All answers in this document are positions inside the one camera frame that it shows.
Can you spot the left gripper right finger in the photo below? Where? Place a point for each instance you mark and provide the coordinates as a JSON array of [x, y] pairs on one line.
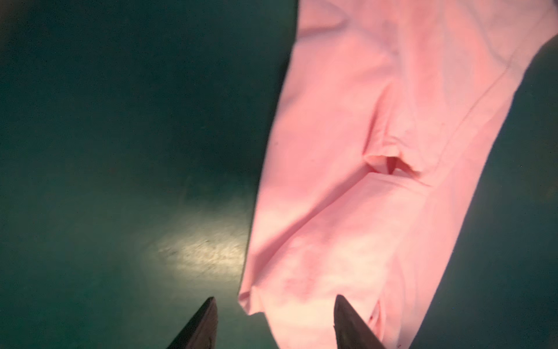
[[350, 329]]

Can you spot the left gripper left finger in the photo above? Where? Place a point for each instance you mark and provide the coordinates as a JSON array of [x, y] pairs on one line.
[[201, 330]]

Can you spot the pink t shirt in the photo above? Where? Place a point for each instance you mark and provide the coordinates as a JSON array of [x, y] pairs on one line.
[[387, 115]]

